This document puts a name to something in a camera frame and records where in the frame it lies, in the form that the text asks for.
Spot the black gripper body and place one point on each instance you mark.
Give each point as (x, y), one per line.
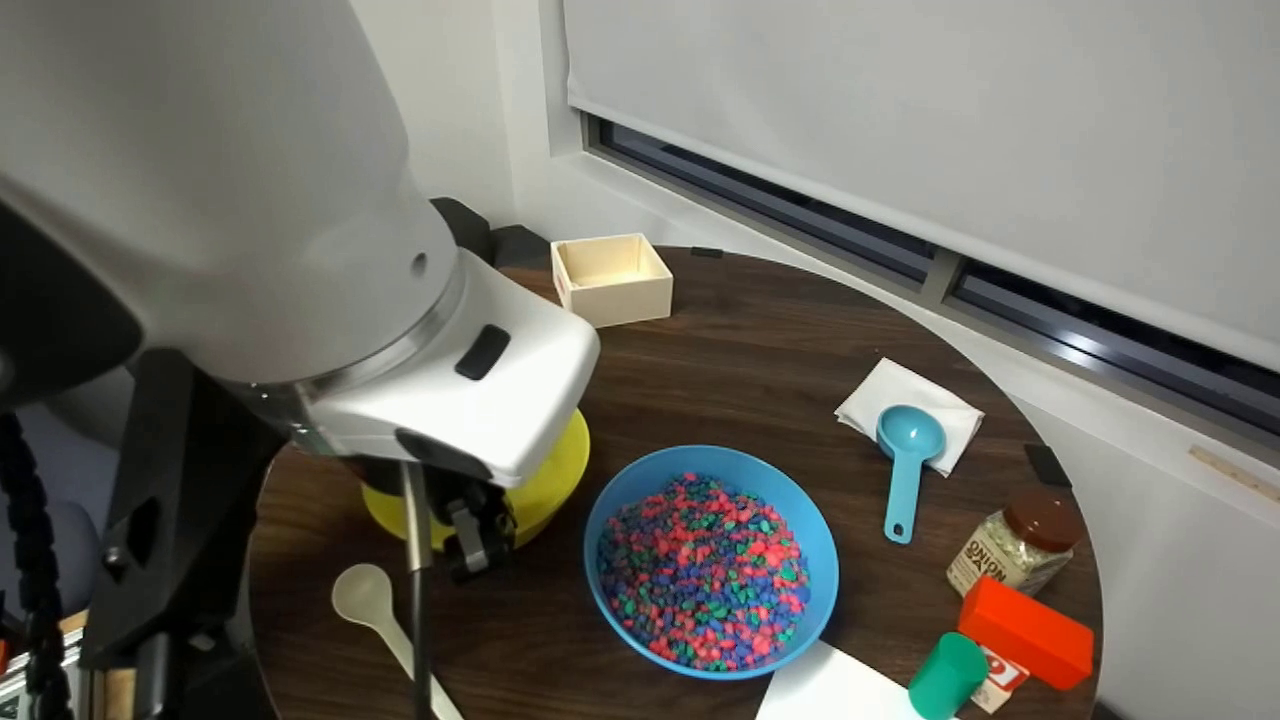
(475, 510)

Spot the yellow plastic bowl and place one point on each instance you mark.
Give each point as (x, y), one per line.
(534, 501)

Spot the white plastic spoon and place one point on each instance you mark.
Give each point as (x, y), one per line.
(361, 594)

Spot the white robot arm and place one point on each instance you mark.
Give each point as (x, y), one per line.
(228, 183)

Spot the blue bowl of coloured beads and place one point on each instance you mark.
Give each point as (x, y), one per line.
(710, 562)

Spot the small wooden box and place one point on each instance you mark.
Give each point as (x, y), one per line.
(613, 276)

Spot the blue measuring scoop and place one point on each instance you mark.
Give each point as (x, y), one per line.
(909, 442)

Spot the spice jar brown lid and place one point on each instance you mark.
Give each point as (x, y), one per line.
(1026, 543)

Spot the black table clamp pad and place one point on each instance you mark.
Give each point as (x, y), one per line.
(1044, 465)

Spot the orange block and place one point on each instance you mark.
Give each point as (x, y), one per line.
(1031, 632)

